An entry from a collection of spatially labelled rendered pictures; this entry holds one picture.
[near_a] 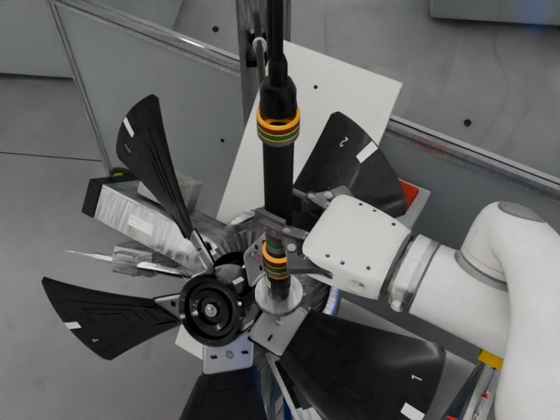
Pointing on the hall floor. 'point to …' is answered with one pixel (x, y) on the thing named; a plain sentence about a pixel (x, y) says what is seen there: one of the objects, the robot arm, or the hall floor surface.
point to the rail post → (461, 395)
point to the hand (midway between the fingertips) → (280, 210)
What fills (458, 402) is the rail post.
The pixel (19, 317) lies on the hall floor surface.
